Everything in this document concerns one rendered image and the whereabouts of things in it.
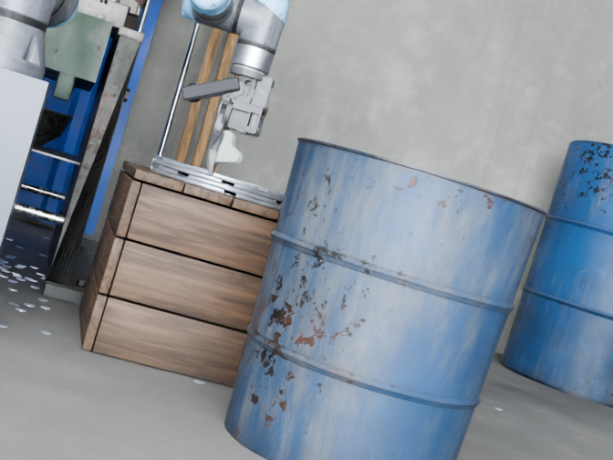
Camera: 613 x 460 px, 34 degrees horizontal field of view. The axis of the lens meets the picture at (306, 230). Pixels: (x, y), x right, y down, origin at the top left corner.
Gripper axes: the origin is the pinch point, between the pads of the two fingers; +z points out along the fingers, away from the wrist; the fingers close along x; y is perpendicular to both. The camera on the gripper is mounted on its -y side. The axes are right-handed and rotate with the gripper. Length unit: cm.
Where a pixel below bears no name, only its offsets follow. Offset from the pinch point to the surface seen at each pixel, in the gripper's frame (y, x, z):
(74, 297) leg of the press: -27, 34, 37
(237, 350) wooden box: 15.8, -1.3, 31.8
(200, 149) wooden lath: -31, 158, -5
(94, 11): -45, 46, -28
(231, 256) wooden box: 9.6, -3.3, 14.8
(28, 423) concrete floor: -3, -62, 39
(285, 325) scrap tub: 25, -41, 19
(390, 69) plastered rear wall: 23, 204, -57
